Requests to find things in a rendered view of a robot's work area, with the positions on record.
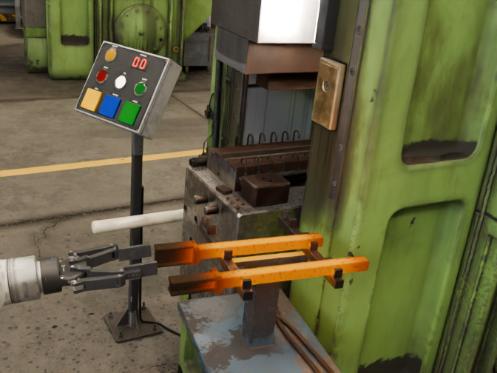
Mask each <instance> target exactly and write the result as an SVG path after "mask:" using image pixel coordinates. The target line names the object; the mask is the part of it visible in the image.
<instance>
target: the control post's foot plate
mask: <svg viewBox="0 0 497 373"><path fill-rule="evenodd" d="M129 317H130V310H129V309H126V311H122V312H116V313H112V312H109V314H108V315H104V316H103V319H104V322H105V324H106V325H107V326H108V330H109V332H110V333H111V334H112V336H113V338H114V339H115V342H116V343H125V342H128V341H133V340H141V339H144V338H145V337H154V336H156V335H161V334H163V333H164V332H163V330H162V328H161V327H160V326H159V325H157V324H156V323H143V322H141V321H140V319H139V308H138V319H137V315H136V310H134V311H133V313H132V326H130V325H129ZM141 319H142V320H149V321H154V322H156V320H155V319H154V317H153V316H152V314H151V312H150V311H149V309H148V307H146V306H145V301H143V305H142V307H141Z"/></svg>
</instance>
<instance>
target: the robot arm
mask: <svg viewBox="0 0 497 373"><path fill-rule="evenodd" d="M68 255H69V257H68V258H67V259H64V260H62V261H59V260H58V256H50V257H45V258H39V261H37V259H36V256H34V255H32V256H27V257H22V258H11V259H6V260H0V309H1V308H2V307H3V306H6V305H10V304H13V303H20V302H25V301H30V300H38V299H40V298H41V293H42V292H44V295H48V294H52V293H57V292H61V291H62V286H71V287H72V290H73V293H74V294H78V293H81V292H85V291H92V290H99V289H113V288H120V287H123V286H124V285H125V284H126V280H129V279H133V278H142V277H146V276H151V275H157V274H158V264H157V261H150V262H146V263H137V264H132V265H127V266H123V269H93V268H94V267H96V266H100V265H102V264H105V263H108V262H110V261H114V260H116V259H119V261H128V260H133V259H139V258H147V257H151V245H150V243H146V244H141V245H136V246H127V247H121V248H118V245H117V244H113V243H111V244H107V245H103V246H96V247H93V248H88V249H82V250H71V251H69V252H68ZM116 282H117V283H116Z"/></svg>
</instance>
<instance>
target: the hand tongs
mask: <svg viewBox="0 0 497 373"><path fill-rule="evenodd" d="M280 313H281V312H280V310H279V309H278V306H277V313H276V322H277V325H278V326H279V328H280V330H281V332H282V333H283V334H284V336H285V337H286V338H287V340H288V341H289V342H290V344H291V345H292V346H293V347H294V348H295V349H296V350H297V352H298V353H299V354H300V356H301V357H302V358H303V360H304V361H305V362H306V363H307V364H308V365H309V366H310V367H311V369H312V370H313V371H314V373H321V371H320V370H319V369H318V368H317V367H316V366H315V365H314V364H313V362H312V361H311V360H310V359H309V357H308V356H307V355H306V354H305V352H304V351H303V350H302V349H301V348H300V347H299V346H298V344H297V343H296V342H295V341H294V339H293V338H292V337H291V336H290V334H289V333H288V332H287V331H286V330H285V328H284V326H283V325H282V323H284V324H285V325H286V326H287V327H288V328H289V329H290V330H291V331H292V332H293V333H294V334H295V335H296V336H297V337H298V338H299V339H300V341H301V342H302V343H303V344H304V345H305V347H306V348H307V349H308V350H309V352H310V353H312V355H313V356H314V357H315V358H316V359H317V360H318V361H319V363H320V364H321V365H322V366H323V368H324V369H325V370H326V371H327V372H328V373H335V372H334V371H333V370H332V369H331V368H330V366H329V365H328V364H327V363H326V362H325V361H324V360H323V359H322V358H321V357H320V355H319V354H318V353H317V352H316V351H315V349H314V348H313V347H312V346H311V345H310V343H309V342H308V341H307V340H306V339H305V338H304V337H303V336H302V335H301V334H300V333H299V332H298V330H297V329H296V328H295V327H294V326H292V325H291V324H290V323H289V322H288V321H287V320H286V319H285V318H284V317H282V316H281V315H280ZM281 322H282V323H281Z"/></svg>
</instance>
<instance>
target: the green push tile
mask: <svg viewBox="0 0 497 373"><path fill-rule="evenodd" d="M141 107H142V106H140V105H137V104H133V103H131V102H128V101H125V104H124V106H123V109H122V110H121V114H120V115H119V118H118V121H120V122H122V123H125V124H128V125H130V126H134V124H135V122H136V119H137V117H138V114H139V112H140V110H141Z"/></svg>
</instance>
